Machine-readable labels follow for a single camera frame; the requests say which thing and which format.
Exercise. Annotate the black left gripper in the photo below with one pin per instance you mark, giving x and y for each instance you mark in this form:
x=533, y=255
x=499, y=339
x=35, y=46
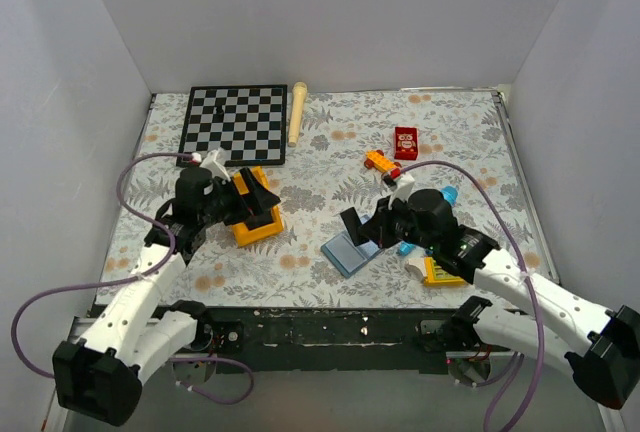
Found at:
x=259, y=199

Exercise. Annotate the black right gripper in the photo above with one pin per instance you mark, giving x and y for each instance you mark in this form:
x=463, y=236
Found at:
x=376, y=230

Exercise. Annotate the black VIP card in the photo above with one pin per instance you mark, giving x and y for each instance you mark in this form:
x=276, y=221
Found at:
x=352, y=223

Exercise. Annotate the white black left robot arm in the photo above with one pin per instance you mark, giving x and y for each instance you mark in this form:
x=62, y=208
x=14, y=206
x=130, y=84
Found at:
x=130, y=302

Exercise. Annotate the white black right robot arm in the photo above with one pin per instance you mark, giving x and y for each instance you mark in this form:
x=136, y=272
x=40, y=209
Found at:
x=597, y=347

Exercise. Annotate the yellow plastic bin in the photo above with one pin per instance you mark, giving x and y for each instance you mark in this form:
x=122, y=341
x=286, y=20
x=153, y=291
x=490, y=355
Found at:
x=267, y=225

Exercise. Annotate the white curved toy piece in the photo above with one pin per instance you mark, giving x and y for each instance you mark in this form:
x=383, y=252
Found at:
x=416, y=267

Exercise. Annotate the orange toy car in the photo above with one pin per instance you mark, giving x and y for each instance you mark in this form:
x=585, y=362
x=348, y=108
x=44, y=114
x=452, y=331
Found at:
x=376, y=159

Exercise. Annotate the yellow toy window brick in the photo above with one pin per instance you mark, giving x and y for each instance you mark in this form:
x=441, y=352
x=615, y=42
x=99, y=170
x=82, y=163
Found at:
x=436, y=276

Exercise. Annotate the black white chessboard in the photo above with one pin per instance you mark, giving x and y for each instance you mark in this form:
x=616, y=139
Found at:
x=249, y=122

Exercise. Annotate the cyan plastic marker tube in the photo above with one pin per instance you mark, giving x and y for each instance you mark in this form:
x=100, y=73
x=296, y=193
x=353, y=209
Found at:
x=450, y=194

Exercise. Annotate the red owl toy block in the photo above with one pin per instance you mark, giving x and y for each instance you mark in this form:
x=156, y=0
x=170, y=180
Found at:
x=405, y=143

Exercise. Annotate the cream wooden pestle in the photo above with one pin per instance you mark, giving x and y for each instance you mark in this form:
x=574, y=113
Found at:
x=299, y=94

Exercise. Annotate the floral patterned table mat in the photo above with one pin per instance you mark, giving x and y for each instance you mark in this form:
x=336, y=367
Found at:
x=464, y=142

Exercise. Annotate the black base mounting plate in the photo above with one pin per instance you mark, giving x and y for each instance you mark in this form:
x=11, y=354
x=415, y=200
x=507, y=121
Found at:
x=307, y=339

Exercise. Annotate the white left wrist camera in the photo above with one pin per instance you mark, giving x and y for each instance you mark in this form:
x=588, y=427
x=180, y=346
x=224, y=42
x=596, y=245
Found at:
x=214, y=161

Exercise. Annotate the aluminium frame rail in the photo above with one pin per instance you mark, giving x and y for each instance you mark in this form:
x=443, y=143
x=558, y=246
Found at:
x=270, y=340

